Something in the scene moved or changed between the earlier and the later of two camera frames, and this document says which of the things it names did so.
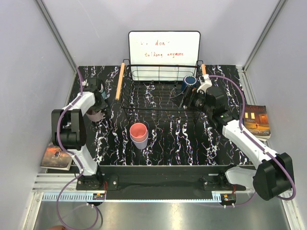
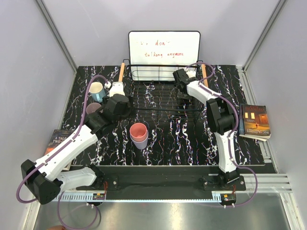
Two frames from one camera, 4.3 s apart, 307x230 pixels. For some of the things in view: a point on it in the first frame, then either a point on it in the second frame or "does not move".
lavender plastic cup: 142,144 does not move
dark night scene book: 256,120 does not move
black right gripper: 188,102 to 179,95
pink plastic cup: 138,132 does not move
